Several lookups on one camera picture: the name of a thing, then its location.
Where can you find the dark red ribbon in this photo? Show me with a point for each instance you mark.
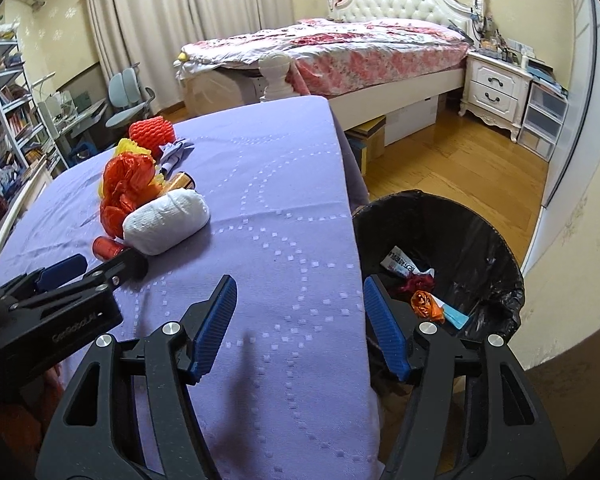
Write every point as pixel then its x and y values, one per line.
pixel 418 283

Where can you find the white paper towel wad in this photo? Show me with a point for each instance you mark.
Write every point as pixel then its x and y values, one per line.
pixel 161 224

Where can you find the red black spray can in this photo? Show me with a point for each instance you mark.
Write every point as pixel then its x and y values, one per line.
pixel 105 248

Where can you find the red foam net sleeve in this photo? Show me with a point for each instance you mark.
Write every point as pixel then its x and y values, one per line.
pixel 152 134

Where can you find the white bed with headboard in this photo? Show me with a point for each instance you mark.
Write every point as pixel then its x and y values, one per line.
pixel 221 89

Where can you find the pink floral bedspread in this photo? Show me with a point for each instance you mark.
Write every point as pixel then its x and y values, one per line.
pixel 332 59

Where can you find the white storage box under bed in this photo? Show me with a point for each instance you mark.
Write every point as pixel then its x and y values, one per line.
pixel 410 119

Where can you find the white printed wrapper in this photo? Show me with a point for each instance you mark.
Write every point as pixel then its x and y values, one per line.
pixel 398 262

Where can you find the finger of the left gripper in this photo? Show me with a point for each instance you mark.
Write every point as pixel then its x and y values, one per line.
pixel 60 273
pixel 129 265

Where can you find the light green desk chair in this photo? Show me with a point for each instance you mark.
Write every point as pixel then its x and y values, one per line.
pixel 129 98

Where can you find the white nightstand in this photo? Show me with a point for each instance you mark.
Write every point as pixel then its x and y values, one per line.
pixel 496 92

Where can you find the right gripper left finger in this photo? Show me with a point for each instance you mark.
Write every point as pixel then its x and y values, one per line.
pixel 95 434

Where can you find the cardboard box under bed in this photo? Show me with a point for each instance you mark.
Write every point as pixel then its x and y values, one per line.
pixel 367 141

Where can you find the black trash bin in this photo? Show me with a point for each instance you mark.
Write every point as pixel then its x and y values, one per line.
pixel 475 271

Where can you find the sliding wardrobe door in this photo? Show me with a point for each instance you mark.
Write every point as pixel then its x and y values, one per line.
pixel 577 154

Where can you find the study desk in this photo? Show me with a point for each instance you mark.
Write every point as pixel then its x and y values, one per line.
pixel 61 131

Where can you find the red plastic bag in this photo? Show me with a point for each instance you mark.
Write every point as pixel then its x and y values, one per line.
pixel 113 211

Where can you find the beige curtains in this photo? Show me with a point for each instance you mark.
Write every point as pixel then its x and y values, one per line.
pixel 151 33

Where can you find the yellow foam net sleeve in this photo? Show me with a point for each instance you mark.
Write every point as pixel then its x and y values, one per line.
pixel 130 152

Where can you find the orange plastic wrapper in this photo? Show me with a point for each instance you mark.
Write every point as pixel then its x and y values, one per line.
pixel 426 307

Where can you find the bookshelf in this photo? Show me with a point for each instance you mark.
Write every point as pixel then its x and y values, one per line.
pixel 24 138

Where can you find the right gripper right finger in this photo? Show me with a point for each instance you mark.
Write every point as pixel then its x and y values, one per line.
pixel 506 431

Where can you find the purple tablecloth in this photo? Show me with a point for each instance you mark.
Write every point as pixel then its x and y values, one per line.
pixel 288 395

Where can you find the plastic drawer unit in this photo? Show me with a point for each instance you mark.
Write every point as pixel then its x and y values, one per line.
pixel 544 117

